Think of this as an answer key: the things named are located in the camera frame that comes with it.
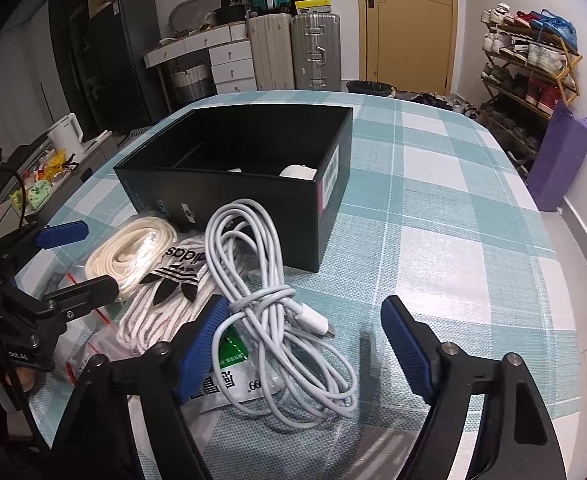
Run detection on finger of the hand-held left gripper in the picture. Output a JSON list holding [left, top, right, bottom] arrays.
[[0, 220, 90, 273], [4, 275, 122, 326]]

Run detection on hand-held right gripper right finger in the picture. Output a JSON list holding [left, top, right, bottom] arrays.
[[379, 295, 569, 480]]

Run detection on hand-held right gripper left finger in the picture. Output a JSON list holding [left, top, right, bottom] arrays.
[[48, 294, 232, 480]]

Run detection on white packet green label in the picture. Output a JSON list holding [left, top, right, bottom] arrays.
[[181, 327, 287, 416]]

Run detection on zip bag of cream laces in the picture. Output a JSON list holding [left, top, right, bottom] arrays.
[[66, 212, 179, 311]]

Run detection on printed bag of white laces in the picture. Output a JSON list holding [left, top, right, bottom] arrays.
[[116, 242, 234, 361]]

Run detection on white cable bundle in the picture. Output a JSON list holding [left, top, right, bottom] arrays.
[[204, 199, 359, 423]]

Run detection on black cardboard box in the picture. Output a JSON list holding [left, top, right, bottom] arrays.
[[114, 105, 354, 275]]

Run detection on colourful snack packets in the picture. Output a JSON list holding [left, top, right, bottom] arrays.
[[4, 147, 79, 211]]

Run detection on grey side cabinet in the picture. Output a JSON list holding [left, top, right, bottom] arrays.
[[0, 130, 119, 231]]

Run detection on white kettle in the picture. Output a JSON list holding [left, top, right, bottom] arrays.
[[48, 115, 85, 161]]

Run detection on teal plaid tablecloth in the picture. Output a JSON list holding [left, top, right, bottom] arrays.
[[4, 90, 579, 480]]

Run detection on tall black cabinet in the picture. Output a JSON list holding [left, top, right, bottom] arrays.
[[48, 0, 167, 133]]

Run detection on grey white laundry basket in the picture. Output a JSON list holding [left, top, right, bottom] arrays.
[[168, 62, 212, 103]]

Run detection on white charger plug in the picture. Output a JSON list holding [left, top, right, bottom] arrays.
[[278, 164, 318, 181]]

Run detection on white drawer dresser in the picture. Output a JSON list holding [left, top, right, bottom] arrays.
[[142, 22, 257, 95]]

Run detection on purple fabric bag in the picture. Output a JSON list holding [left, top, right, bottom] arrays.
[[526, 102, 587, 212]]

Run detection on pile of shoes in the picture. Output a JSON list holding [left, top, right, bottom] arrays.
[[411, 91, 481, 118]]

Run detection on oval mirror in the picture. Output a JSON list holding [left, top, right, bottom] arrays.
[[170, 0, 254, 38]]

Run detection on black lined trash bin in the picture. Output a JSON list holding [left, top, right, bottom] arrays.
[[346, 80, 397, 98]]

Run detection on beige suitcase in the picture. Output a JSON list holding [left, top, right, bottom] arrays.
[[248, 12, 295, 92]]

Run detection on black paper bag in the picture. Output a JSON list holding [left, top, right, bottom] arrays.
[[215, 0, 247, 25]]

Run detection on silver suitcase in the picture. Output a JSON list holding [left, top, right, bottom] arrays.
[[291, 12, 341, 92]]

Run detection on wooden door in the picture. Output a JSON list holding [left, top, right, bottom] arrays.
[[356, 0, 458, 96]]

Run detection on wooden shoe rack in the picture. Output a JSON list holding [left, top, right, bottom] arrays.
[[481, 7, 584, 171]]

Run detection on row of shoes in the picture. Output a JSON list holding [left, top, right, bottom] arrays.
[[481, 5, 579, 161]]

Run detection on yellow black shoe box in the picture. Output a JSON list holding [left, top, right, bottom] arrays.
[[293, 0, 332, 15]]

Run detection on black cable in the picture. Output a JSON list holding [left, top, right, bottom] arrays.
[[0, 165, 29, 226]]

